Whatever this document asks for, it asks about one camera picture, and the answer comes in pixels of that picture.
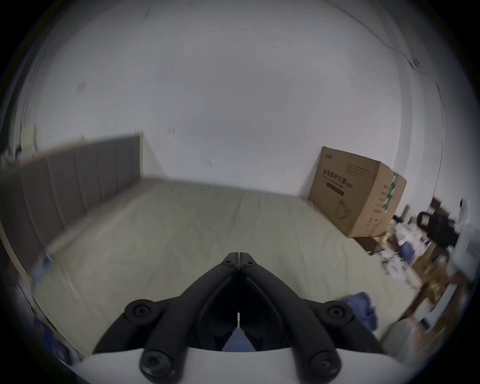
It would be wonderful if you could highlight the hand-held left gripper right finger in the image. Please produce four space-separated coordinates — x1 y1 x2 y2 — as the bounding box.
239 252 387 383

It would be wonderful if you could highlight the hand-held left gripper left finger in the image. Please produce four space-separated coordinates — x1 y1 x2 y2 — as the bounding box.
92 252 240 383

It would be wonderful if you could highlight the dark blue garment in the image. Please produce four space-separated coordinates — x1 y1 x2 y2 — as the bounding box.
224 292 377 352

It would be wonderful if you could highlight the bed with pale green sheet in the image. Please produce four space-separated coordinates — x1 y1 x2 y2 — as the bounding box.
32 176 422 362

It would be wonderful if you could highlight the brown cardboard carton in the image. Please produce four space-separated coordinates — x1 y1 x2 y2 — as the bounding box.
308 146 407 238

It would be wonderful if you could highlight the black office chair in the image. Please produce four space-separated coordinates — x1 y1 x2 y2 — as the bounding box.
417 208 460 249

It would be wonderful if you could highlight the grey padded headboard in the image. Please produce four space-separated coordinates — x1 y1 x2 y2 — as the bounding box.
0 133 145 269

